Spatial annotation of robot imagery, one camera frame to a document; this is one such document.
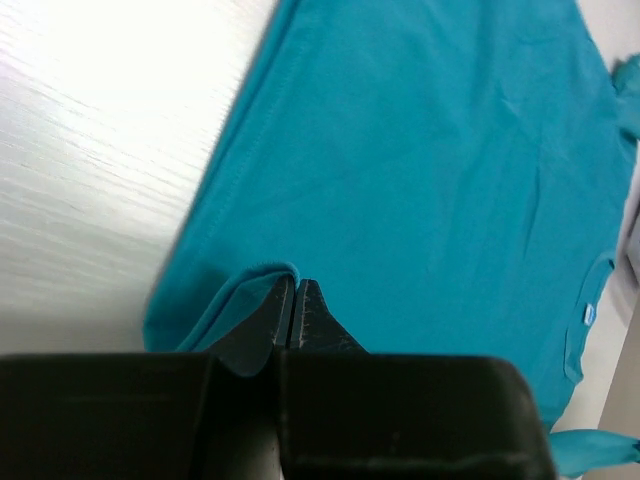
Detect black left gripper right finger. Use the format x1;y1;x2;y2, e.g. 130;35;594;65
277;280;556;479

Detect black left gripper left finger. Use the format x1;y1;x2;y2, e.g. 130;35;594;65
1;276;296;479

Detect teal t shirt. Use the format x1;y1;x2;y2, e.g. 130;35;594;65
143;1;639;478

